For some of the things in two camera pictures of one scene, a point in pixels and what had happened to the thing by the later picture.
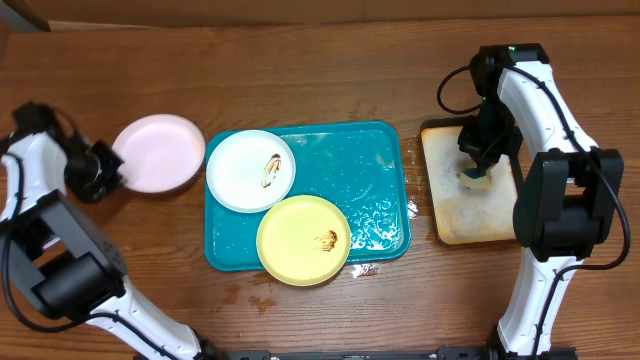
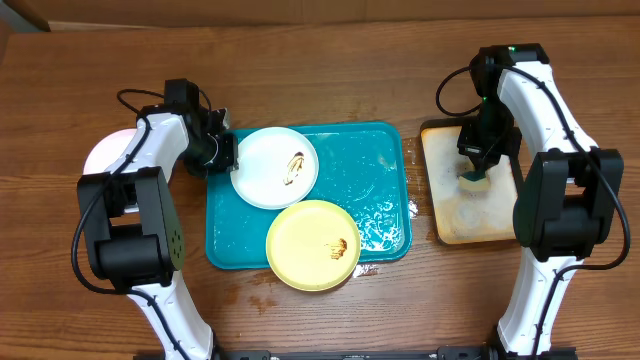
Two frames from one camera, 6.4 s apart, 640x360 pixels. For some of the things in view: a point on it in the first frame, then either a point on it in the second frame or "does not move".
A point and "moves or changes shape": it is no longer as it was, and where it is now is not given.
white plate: [251, 171] moves or changes shape
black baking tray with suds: [466, 215] does not move
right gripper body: [491, 137] does not move
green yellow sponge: [475, 179] does not move
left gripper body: [94, 177] → [212, 155]
